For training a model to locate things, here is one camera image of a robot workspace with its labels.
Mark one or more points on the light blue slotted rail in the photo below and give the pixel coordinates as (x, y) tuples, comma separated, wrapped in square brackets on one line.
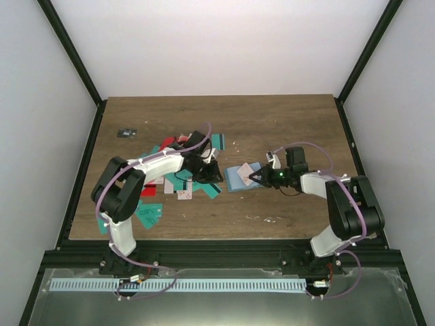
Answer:
[(273, 285)]

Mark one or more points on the white blossom card under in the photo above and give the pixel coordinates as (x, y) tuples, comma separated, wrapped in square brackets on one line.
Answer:
[(184, 194)]

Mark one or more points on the white card red pattern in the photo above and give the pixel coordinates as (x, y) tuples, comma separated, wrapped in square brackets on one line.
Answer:
[(244, 172)]

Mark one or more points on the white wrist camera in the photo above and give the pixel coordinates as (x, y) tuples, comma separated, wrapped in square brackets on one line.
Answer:
[(273, 160), (209, 154)]

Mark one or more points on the teal card with stripe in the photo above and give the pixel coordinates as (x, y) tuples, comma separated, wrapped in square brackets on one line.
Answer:
[(218, 141)]

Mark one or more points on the black aluminium frame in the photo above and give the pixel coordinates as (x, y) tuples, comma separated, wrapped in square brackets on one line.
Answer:
[(215, 254)]

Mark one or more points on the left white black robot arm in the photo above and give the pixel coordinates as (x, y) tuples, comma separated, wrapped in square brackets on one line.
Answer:
[(117, 192)]

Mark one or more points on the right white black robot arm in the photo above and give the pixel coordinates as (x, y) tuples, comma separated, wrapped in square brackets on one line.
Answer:
[(353, 209)]

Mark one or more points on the red card lower left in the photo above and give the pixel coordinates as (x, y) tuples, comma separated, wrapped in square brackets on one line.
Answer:
[(148, 190)]

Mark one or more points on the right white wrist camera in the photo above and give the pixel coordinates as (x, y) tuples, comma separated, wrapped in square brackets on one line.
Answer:
[(273, 160)]

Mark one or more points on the teal striped card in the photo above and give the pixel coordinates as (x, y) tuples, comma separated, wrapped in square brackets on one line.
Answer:
[(211, 189)]

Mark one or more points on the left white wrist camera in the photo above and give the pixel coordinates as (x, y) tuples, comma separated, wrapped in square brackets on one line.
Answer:
[(209, 154)]

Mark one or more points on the blue leather card holder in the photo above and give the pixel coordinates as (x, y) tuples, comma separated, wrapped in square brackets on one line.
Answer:
[(237, 177)]

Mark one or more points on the teal VIP card front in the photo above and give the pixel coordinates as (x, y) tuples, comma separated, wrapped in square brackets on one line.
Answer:
[(148, 214)]

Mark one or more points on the small black card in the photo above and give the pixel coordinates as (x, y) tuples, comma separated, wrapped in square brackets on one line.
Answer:
[(126, 133)]

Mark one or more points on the red card black stripe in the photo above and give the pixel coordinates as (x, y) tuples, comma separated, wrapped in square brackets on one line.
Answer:
[(167, 142)]

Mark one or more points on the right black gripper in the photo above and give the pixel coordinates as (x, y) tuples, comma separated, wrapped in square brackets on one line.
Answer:
[(266, 179)]

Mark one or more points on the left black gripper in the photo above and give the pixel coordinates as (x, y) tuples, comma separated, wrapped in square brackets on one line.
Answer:
[(211, 177)]

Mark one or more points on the teal striped card left edge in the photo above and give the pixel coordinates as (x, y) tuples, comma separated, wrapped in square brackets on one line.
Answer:
[(102, 226)]

